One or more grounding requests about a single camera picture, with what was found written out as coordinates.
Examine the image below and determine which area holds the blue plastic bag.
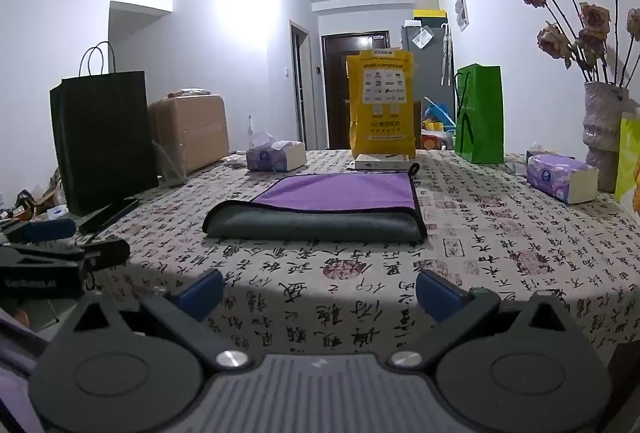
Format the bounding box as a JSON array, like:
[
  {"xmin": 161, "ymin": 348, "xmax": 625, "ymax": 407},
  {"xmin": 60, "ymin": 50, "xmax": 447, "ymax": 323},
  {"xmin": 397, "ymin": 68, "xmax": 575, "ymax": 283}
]
[{"xmin": 422, "ymin": 96, "xmax": 457, "ymax": 126}]

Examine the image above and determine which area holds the yellow and black box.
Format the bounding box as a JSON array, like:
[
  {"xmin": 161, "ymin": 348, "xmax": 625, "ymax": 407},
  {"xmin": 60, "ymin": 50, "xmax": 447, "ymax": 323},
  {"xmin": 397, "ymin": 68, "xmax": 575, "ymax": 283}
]
[{"xmin": 413, "ymin": 7, "xmax": 449, "ymax": 26}]

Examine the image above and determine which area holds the textured grey vase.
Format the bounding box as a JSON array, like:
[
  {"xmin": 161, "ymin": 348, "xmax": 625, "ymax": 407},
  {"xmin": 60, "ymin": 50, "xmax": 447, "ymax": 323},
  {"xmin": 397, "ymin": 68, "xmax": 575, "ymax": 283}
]
[{"xmin": 583, "ymin": 81, "xmax": 632, "ymax": 193}]

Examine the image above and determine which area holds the grey refrigerator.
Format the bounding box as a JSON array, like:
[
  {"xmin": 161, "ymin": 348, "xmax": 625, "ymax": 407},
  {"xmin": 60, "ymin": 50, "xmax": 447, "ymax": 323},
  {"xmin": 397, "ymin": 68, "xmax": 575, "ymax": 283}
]
[{"xmin": 400, "ymin": 24, "xmax": 455, "ymax": 118}]

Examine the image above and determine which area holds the purple and grey towel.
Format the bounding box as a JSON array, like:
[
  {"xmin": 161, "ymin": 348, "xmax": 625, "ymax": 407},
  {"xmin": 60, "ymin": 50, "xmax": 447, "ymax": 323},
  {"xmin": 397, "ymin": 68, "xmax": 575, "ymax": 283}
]
[{"xmin": 202, "ymin": 164, "xmax": 429, "ymax": 244}]

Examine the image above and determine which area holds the yellow printed bag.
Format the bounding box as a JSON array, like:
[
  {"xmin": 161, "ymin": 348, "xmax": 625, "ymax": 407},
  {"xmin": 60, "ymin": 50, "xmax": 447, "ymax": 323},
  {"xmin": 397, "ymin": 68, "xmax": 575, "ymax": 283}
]
[{"xmin": 346, "ymin": 47, "xmax": 417, "ymax": 159}]

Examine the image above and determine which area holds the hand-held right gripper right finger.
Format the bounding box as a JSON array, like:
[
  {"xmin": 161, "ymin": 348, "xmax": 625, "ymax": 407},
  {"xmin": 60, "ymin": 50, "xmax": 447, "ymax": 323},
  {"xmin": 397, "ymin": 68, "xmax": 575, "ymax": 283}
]
[{"xmin": 387, "ymin": 269, "xmax": 577, "ymax": 370}]

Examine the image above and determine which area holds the calligraphy printed tablecloth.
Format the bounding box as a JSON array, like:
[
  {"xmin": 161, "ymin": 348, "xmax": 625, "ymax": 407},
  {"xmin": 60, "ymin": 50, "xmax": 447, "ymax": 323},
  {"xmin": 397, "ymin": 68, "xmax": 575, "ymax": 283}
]
[{"xmin": 75, "ymin": 148, "xmax": 640, "ymax": 366}]

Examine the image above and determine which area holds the clear plastic bag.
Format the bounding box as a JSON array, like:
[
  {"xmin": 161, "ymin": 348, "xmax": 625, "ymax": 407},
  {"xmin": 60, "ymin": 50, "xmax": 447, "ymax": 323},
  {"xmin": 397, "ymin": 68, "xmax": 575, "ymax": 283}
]
[{"xmin": 151, "ymin": 139, "xmax": 190, "ymax": 186}]

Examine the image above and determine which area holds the flat white box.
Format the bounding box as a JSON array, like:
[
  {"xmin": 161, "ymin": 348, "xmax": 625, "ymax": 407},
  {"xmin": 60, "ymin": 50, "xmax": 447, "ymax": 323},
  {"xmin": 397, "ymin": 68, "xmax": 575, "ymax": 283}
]
[{"xmin": 353, "ymin": 153, "xmax": 409, "ymax": 173}]

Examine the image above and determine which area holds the yellow-green bag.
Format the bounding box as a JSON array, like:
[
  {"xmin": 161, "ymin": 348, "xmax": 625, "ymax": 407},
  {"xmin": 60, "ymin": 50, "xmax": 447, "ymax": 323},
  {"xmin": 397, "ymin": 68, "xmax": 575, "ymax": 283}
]
[{"xmin": 613, "ymin": 111, "xmax": 640, "ymax": 219}]

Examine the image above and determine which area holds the green paper bag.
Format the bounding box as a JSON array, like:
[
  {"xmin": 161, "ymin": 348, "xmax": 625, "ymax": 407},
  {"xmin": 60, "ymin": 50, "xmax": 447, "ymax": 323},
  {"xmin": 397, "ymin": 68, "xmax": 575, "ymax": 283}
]
[{"xmin": 453, "ymin": 64, "xmax": 505, "ymax": 165}]

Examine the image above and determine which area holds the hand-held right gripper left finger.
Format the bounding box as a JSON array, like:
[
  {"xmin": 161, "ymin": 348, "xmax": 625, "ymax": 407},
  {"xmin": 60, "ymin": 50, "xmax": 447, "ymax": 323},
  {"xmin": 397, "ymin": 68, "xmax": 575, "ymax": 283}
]
[{"xmin": 64, "ymin": 269, "xmax": 252, "ymax": 372}]

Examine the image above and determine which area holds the beige suitcase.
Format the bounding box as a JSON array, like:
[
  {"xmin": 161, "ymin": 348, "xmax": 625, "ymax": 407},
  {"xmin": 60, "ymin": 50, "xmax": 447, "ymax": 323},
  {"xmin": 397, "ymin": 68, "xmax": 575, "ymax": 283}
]
[{"xmin": 148, "ymin": 88, "xmax": 231, "ymax": 177}]

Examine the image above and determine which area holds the purple tissue pack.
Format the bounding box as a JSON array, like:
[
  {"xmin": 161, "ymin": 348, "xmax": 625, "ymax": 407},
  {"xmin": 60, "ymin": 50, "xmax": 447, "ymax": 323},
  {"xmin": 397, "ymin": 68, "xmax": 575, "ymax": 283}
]
[
  {"xmin": 245, "ymin": 140, "xmax": 307, "ymax": 172},
  {"xmin": 526, "ymin": 153, "xmax": 600, "ymax": 205}
]

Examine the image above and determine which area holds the black paper bag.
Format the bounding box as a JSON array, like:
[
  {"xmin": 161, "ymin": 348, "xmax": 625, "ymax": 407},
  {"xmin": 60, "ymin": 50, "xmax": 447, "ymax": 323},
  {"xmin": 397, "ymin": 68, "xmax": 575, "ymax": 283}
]
[{"xmin": 49, "ymin": 41, "xmax": 160, "ymax": 218}]

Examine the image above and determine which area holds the dried roses bunch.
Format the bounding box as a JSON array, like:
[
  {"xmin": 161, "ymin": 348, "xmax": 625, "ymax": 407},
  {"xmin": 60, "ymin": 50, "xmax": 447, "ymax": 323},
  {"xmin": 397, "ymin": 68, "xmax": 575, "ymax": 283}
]
[{"xmin": 517, "ymin": 0, "xmax": 640, "ymax": 88}]

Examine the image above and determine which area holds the floor clutter pile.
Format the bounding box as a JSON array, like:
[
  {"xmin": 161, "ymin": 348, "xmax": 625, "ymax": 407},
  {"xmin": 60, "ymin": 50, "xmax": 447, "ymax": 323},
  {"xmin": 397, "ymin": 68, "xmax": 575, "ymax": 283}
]
[{"xmin": 0, "ymin": 167, "xmax": 68, "ymax": 223}]

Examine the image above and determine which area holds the dark brown door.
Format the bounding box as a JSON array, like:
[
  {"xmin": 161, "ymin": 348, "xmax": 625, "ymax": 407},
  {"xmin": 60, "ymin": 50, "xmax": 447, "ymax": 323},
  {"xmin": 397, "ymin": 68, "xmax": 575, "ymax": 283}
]
[{"xmin": 321, "ymin": 31, "xmax": 390, "ymax": 150}]

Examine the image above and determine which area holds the purple cloth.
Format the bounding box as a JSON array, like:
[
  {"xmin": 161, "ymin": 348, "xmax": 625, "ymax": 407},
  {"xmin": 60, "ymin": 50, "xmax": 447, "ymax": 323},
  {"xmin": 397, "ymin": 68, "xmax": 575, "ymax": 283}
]
[{"xmin": 0, "ymin": 307, "xmax": 48, "ymax": 433}]

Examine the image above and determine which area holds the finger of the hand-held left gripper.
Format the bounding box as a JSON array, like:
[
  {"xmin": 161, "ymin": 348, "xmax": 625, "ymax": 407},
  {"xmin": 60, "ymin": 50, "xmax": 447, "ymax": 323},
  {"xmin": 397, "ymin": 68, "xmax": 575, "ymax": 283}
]
[
  {"xmin": 20, "ymin": 237, "xmax": 132, "ymax": 273},
  {"xmin": 0, "ymin": 218, "xmax": 77, "ymax": 245}
]

